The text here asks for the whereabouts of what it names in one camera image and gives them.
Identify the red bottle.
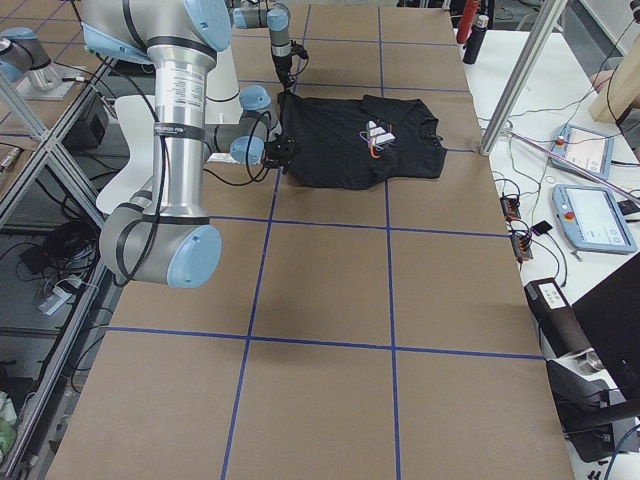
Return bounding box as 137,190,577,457
456,0,480,45

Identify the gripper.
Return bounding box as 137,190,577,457
273,53,296,90
265,138,300,161

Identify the white plastic chair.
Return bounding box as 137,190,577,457
94,94,166,217

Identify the black monitor corner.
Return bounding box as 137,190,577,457
573,255,639,399

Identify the orange electronics board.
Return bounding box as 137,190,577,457
510,231,533,264
500,196,522,221

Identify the seated person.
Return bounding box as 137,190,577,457
589,69,616,93

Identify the black box white label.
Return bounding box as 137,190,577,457
524,278,593,358

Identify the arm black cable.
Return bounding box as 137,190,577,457
112,54,271,289

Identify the aluminium frame post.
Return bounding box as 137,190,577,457
479,0,568,156

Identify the near teach pendant tablet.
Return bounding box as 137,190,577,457
552,184,638,254

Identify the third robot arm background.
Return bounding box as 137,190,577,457
1,27,85,101

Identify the teach pendant tablet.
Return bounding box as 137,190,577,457
552,184,638,254
551,124,614,180

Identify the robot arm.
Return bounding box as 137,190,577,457
81,1,305,288
232,1,298,90

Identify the far teach pendant tablet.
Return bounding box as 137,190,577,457
551,124,614,180

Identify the black graphic t-shirt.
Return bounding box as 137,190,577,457
278,92,447,190

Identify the orange electronics board far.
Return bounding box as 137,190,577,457
500,196,522,221

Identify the orange electronics board near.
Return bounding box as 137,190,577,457
510,231,533,264

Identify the black water bottle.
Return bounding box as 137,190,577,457
462,14,489,65

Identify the white power strip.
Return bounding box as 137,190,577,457
38,277,81,316

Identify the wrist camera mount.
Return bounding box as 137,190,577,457
291,41,309,61
261,154,291,170

